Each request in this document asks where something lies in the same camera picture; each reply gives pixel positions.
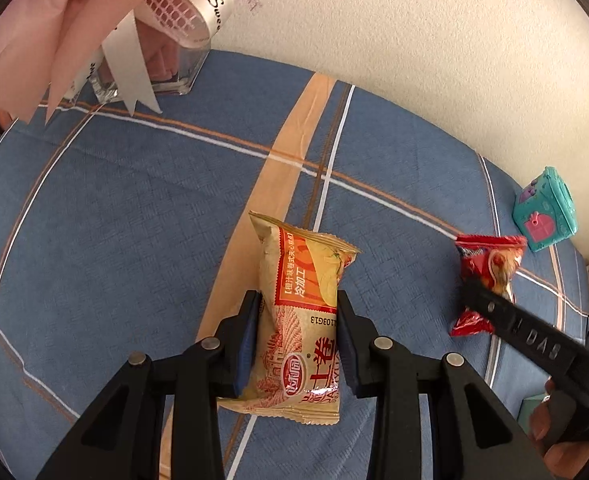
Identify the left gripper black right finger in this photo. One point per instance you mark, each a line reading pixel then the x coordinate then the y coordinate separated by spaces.
pixel 434 418

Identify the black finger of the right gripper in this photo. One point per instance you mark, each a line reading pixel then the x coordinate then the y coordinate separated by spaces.
pixel 528 334

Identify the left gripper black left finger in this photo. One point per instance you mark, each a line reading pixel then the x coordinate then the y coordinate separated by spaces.
pixel 119 435

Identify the orange beige swiss roll packet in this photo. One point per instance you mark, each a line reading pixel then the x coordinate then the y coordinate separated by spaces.
pixel 296 370

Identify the red foil candy packet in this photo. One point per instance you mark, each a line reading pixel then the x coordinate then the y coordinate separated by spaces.
pixel 490 261

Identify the right hand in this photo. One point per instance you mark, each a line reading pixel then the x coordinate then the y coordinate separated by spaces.
pixel 559 430

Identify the teal toy house box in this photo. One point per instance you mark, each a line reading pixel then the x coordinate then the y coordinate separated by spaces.
pixel 544 211

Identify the blue plaid tablecloth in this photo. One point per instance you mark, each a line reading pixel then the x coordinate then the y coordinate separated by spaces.
pixel 114 226

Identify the clear glass vase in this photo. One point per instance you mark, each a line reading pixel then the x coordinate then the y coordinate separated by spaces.
pixel 138 63

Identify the pink paper flower bouquet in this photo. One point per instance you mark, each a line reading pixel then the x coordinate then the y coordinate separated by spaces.
pixel 49 48

